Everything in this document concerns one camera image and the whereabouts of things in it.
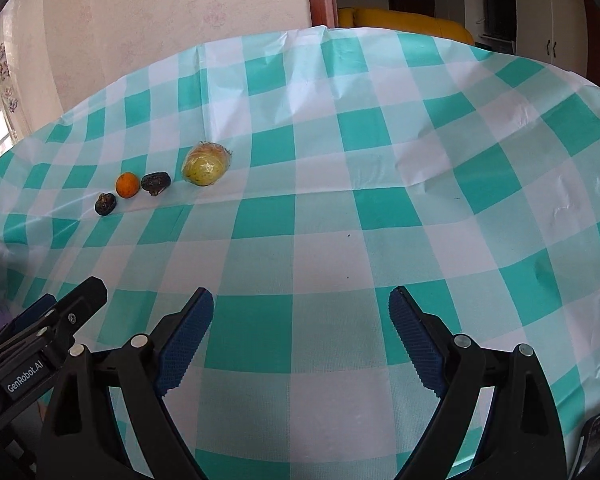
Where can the yellow sofa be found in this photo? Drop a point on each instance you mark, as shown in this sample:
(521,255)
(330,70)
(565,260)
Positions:
(405,20)

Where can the round dark dried date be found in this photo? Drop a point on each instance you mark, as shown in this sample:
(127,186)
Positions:
(105,205)

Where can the teal checkered tablecloth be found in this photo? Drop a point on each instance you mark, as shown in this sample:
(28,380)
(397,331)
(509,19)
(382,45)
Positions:
(330,210)

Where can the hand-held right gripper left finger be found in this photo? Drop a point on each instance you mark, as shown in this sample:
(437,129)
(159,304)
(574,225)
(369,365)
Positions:
(185,345)

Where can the long dark dried date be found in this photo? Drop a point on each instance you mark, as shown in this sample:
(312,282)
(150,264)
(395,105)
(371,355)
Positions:
(153,183)

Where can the small tangerine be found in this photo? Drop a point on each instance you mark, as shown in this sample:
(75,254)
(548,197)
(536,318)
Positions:
(127,185)

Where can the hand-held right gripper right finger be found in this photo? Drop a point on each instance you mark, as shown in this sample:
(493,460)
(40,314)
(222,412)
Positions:
(415,345)

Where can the wrapped yellow apple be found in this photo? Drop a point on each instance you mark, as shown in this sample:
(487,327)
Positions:
(205,166)

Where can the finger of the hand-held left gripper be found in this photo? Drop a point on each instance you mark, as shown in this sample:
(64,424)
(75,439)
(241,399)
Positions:
(82,305)
(32,312)

